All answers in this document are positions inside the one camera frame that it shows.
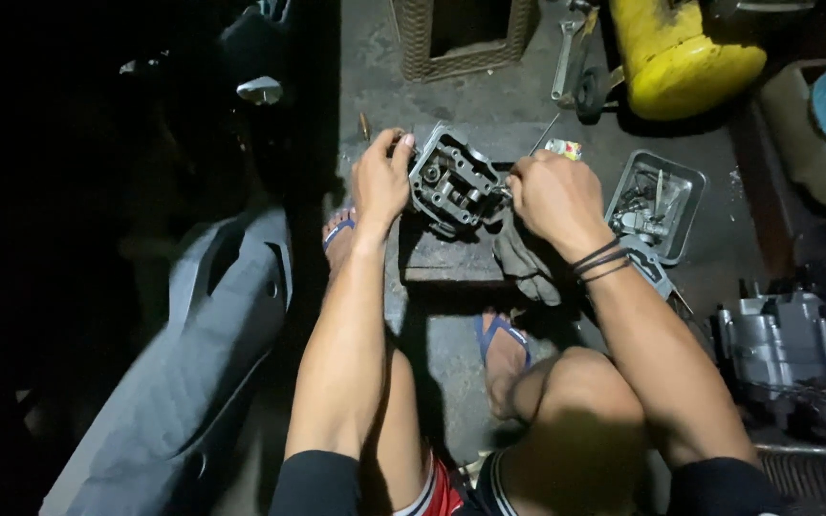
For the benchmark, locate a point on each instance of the red black shorts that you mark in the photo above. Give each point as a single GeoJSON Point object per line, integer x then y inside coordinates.
{"type": "Point", "coordinates": [449, 494]}

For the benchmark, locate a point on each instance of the metal tray with parts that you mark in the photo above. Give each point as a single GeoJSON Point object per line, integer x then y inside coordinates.
{"type": "Point", "coordinates": [660, 204]}

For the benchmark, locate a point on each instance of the woven rattan basket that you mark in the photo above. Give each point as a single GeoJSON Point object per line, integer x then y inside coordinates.
{"type": "Point", "coordinates": [463, 36]}

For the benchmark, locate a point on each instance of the grey motorcycle body panel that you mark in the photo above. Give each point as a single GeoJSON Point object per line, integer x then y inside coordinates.
{"type": "Point", "coordinates": [183, 373]}

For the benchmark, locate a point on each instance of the beige plastic jerrycan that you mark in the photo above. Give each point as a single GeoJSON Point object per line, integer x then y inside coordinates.
{"type": "Point", "coordinates": [800, 136]}

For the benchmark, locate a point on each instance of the black compressor wheel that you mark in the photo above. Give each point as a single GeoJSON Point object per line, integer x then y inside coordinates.
{"type": "Point", "coordinates": [589, 92]}

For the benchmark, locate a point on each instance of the black wrist bands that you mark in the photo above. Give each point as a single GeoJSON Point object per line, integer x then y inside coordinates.
{"type": "Point", "coordinates": [599, 259]}

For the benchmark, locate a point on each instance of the thin metal rod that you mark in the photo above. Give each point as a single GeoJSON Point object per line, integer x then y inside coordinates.
{"type": "Point", "coordinates": [543, 134]}

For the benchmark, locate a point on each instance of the grey metal engine cylinder head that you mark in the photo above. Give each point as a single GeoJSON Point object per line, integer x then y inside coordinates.
{"type": "Point", "coordinates": [454, 183]}

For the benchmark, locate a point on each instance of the silver adjustable wrench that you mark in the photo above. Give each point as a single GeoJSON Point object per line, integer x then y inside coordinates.
{"type": "Point", "coordinates": [566, 54]}

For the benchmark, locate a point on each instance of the grey engine crankcase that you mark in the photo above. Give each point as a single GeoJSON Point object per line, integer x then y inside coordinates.
{"type": "Point", "coordinates": [800, 351]}

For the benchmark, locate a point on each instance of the wooden block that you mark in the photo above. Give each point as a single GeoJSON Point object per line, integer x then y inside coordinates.
{"type": "Point", "coordinates": [449, 251]}

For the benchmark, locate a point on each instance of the grey gasket piece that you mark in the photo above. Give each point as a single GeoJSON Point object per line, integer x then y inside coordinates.
{"type": "Point", "coordinates": [648, 264]}

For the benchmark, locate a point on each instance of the blue flip-flop sandal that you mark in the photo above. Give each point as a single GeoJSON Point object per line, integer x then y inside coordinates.
{"type": "Point", "coordinates": [503, 340]}
{"type": "Point", "coordinates": [337, 231]}

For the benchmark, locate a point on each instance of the person's left hand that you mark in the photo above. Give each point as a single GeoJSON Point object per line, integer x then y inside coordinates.
{"type": "Point", "coordinates": [378, 183]}

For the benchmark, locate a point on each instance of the person's right fingers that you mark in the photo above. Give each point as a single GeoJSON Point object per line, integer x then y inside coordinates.
{"type": "Point", "coordinates": [519, 178]}

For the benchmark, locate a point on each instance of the white scooter mirror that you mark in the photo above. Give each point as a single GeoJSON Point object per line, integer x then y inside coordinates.
{"type": "Point", "coordinates": [259, 89]}

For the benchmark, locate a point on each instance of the small brass bolt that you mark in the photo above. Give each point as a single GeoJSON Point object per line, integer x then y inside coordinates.
{"type": "Point", "coordinates": [365, 126]}

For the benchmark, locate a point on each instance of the person's right hand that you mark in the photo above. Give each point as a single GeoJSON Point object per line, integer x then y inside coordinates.
{"type": "Point", "coordinates": [556, 197]}

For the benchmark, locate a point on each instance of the yellow air compressor tank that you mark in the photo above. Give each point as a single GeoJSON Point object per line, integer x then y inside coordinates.
{"type": "Point", "coordinates": [678, 54]}

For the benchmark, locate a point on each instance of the grey rag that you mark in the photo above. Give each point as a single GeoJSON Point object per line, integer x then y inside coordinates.
{"type": "Point", "coordinates": [524, 258]}

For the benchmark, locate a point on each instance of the colourful small packet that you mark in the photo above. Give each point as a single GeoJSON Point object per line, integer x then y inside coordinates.
{"type": "Point", "coordinates": [563, 148]}

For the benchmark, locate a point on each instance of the small metal tool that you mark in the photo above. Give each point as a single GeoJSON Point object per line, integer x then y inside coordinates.
{"type": "Point", "coordinates": [502, 190]}

